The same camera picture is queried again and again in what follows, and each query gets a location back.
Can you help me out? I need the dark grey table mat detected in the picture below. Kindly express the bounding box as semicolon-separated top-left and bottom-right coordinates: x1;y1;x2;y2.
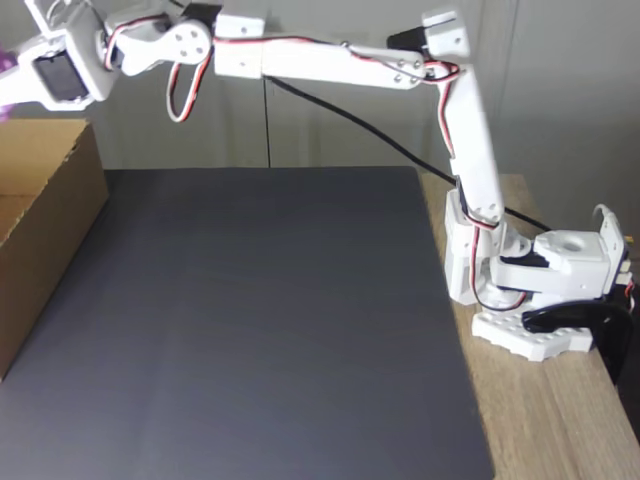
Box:
0;167;497;480

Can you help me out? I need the black table clamp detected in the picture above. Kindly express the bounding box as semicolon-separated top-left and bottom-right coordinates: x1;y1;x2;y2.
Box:
521;298;634;387

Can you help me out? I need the brown cardboard box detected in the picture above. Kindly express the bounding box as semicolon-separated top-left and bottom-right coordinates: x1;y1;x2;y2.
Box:
0;117;111;384

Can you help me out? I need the black camera cable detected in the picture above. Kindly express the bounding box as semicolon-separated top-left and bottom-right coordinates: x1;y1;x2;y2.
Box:
264;74;554;234

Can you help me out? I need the pink purple bumpy ball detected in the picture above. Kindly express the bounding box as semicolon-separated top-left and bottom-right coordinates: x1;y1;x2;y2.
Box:
0;41;20;124

